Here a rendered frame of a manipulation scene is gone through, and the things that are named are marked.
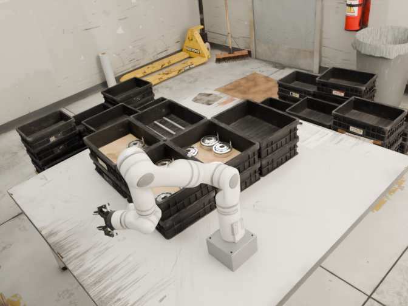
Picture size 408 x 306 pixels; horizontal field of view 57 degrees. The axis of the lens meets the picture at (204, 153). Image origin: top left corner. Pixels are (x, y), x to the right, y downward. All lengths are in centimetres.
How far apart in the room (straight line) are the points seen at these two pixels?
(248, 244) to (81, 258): 75
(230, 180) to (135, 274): 59
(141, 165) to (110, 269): 76
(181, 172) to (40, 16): 387
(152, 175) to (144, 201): 16
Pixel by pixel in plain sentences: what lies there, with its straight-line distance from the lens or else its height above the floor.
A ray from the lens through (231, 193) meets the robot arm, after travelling 139.
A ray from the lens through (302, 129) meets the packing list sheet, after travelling 237.
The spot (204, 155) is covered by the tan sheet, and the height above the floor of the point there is 83.
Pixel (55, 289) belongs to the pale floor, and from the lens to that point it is 273.
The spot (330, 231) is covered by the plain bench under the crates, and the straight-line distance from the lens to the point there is 172.
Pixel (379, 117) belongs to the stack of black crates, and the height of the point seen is 49.
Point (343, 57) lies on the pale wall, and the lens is 466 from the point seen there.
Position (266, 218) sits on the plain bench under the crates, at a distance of 176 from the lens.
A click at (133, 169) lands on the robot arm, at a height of 136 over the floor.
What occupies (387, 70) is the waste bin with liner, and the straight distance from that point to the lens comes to 383.
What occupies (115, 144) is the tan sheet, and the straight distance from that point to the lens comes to 223.
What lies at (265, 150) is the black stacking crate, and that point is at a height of 86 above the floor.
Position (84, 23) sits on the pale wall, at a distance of 504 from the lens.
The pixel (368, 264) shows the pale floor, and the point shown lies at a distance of 255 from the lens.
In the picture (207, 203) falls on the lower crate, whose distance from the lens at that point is 176.
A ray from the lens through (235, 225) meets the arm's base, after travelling 148.
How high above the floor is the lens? 194
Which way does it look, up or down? 34 degrees down
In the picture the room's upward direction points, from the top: 9 degrees counter-clockwise
